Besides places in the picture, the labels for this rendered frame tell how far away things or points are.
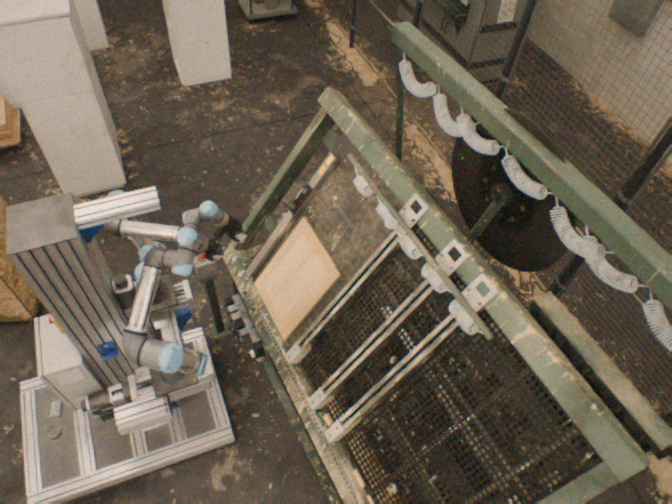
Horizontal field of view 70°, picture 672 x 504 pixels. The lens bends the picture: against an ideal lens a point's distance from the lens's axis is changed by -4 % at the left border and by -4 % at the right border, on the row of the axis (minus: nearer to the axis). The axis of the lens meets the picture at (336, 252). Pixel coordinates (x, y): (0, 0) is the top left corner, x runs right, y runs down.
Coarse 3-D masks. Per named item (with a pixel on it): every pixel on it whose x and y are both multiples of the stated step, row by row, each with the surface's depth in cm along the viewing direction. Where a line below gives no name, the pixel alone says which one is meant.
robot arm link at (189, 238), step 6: (186, 228) 200; (180, 234) 200; (186, 234) 199; (192, 234) 199; (198, 234) 205; (180, 240) 199; (186, 240) 198; (192, 240) 200; (198, 240) 204; (204, 240) 209; (180, 246) 201; (186, 246) 200; (192, 246) 201; (198, 246) 206
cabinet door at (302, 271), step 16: (304, 224) 279; (288, 240) 287; (304, 240) 278; (288, 256) 286; (304, 256) 277; (320, 256) 268; (272, 272) 295; (288, 272) 285; (304, 272) 276; (320, 272) 267; (336, 272) 259; (272, 288) 294; (288, 288) 284; (304, 288) 275; (320, 288) 266; (272, 304) 292; (288, 304) 283; (304, 304) 273; (288, 320) 282; (288, 336) 282
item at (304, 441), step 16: (384, 320) 315; (320, 352) 288; (400, 352) 303; (272, 368) 348; (384, 368) 322; (272, 384) 344; (288, 400) 334; (352, 400) 327; (432, 400) 286; (288, 416) 328; (304, 432) 322; (304, 448) 315; (464, 448) 270; (320, 464) 310; (384, 464) 251; (464, 464) 266; (320, 480) 304; (336, 496) 299
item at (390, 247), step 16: (416, 224) 224; (384, 256) 232; (368, 272) 238; (352, 288) 244; (336, 304) 253; (320, 320) 258; (336, 320) 258; (304, 336) 264; (320, 336) 263; (288, 352) 271; (304, 352) 268
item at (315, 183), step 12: (336, 156) 267; (312, 180) 274; (324, 180) 273; (312, 192) 276; (288, 216) 285; (276, 228) 292; (288, 228) 289; (276, 240) 292; (264, 252) 298; (252, 264) 305; (252, 276) 308
